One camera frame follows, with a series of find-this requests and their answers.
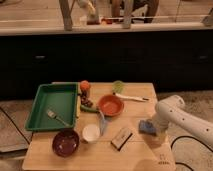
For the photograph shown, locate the blue plastic spoon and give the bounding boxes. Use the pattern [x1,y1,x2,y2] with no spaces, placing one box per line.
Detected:
[99,110,107,135]

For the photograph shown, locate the dark red bowl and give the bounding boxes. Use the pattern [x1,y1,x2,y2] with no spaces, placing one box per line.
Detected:
[52,130,79,157]

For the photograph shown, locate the blue sponge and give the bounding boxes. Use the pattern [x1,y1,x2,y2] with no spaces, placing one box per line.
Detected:
[139,120,156,135]

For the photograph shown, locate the yellow toy corn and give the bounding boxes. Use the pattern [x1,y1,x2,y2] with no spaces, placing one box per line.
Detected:
[76,96,81,118]

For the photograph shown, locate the silver fork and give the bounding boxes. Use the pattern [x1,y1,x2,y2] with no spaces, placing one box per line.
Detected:
[47,110,70,127]

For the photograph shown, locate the green plastic tray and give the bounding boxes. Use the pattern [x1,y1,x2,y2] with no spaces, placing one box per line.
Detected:
[25,83,78,132]

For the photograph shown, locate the black floor cable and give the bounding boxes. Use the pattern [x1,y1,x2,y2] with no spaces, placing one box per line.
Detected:
[170,134,213,171]
[0,106,32,146]

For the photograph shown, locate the green brush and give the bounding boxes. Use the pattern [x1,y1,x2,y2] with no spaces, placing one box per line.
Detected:
[112,80,124,93]

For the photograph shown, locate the black floor cable left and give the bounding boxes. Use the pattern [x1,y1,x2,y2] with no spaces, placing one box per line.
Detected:
[0,106,32,146]

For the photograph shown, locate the orange bowl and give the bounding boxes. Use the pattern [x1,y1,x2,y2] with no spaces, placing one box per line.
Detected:
[97,94,124,117]

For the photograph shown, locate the green toy vegetable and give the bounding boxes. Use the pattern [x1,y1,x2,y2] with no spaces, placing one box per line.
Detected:
[80,105,99,113]

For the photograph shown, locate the black floor cable right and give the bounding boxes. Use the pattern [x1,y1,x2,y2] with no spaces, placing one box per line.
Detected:
[170,134,213,171]

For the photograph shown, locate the dark toy grapes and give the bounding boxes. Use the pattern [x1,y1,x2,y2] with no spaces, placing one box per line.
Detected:
[80,94,93,107]

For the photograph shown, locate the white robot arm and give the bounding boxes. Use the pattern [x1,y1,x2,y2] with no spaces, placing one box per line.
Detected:
[151,95,213,148]

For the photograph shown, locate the white paper cup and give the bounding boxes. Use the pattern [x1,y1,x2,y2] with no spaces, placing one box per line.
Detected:
[82,124,100,143]

